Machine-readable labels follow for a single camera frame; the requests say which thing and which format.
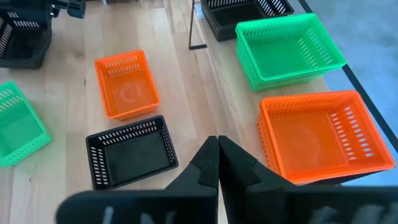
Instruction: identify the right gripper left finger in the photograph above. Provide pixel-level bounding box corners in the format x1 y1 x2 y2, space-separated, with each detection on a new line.
55 135 220 224

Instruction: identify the black table frame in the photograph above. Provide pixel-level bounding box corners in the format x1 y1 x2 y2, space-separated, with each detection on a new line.
297 0 398 151

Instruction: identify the large orange plastic basket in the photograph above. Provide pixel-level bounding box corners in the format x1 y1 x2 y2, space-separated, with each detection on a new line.
256 90 396 185

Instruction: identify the small green plastic basket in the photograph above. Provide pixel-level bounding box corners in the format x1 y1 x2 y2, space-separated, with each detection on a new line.
0 81 53 169

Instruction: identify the small black plastic basket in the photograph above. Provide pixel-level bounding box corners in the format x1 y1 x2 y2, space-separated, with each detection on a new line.
85 114 179 191

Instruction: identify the large black plastic basket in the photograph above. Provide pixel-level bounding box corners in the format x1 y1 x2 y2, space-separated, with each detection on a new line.
200 0 295 42

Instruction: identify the wooden shelf with black frame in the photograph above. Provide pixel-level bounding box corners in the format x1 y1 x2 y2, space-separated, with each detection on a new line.
188 0 385 187

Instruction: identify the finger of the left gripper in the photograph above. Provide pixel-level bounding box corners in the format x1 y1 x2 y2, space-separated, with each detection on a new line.
66 0 86 19
50 3 62 18

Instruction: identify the large green plastic basket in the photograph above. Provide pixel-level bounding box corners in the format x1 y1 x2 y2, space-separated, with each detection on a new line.
235 12 348 93

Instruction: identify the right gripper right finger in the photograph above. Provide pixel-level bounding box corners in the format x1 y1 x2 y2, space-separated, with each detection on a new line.
218 135 398 224

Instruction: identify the medium black plastic basket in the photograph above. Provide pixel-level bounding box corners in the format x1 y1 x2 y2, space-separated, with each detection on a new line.
0 11 53 70

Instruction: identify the small orange plastic basket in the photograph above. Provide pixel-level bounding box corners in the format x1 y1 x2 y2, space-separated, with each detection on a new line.
94 49 161 121

